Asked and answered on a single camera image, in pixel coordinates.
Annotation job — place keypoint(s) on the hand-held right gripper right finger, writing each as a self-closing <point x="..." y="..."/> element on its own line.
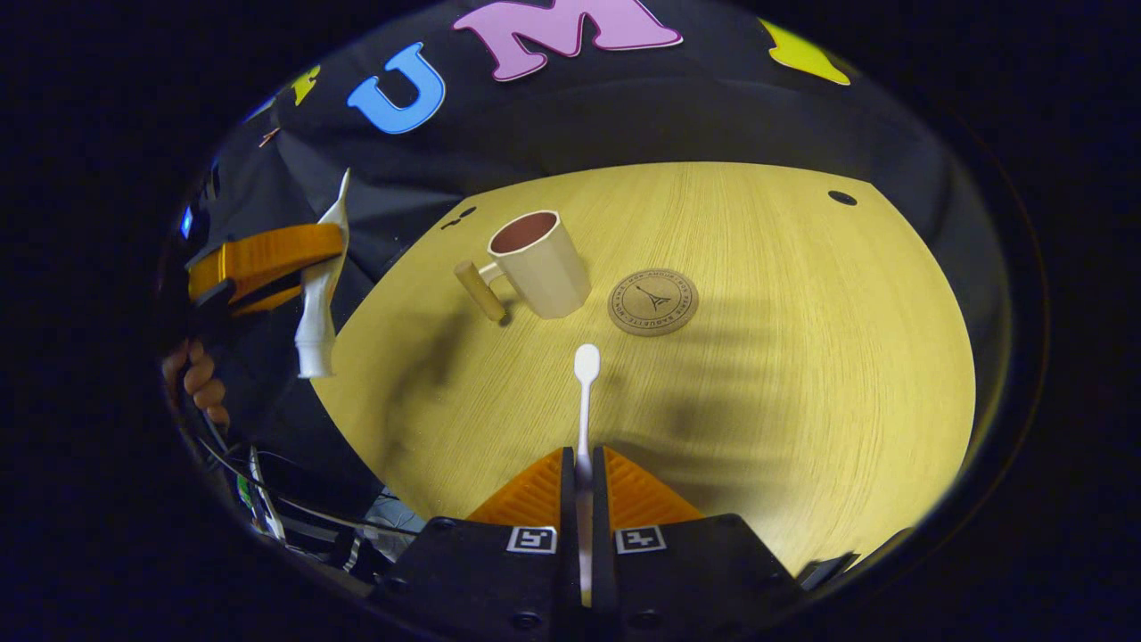
<point x="677" y="580"/>

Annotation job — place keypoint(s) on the black backdrop cloth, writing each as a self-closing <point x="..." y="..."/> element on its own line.
<point x="624" y="116"/>

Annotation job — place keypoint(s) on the white toothpaste tube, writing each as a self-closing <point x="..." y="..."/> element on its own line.
<point x="316" y="321"/>

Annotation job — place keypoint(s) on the copper cloth clip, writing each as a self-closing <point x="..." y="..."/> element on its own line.
<point x="267" y="136"/>

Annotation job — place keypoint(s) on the wooden desktop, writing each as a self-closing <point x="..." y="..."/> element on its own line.
<point x="802" y="357"/>

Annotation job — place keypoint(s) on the white toothbrush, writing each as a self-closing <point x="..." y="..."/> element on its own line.
<point x="586" y="366"/>

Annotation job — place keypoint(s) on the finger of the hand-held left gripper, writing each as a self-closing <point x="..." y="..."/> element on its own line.
<point x="267" y="259"/>
<point x="267" y="297"/>

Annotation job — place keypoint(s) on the round brown coaster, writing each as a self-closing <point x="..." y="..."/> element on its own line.
<point x="653" y="302"/>

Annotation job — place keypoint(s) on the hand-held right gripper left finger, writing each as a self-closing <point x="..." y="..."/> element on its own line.
<point x="499" y="580"/>

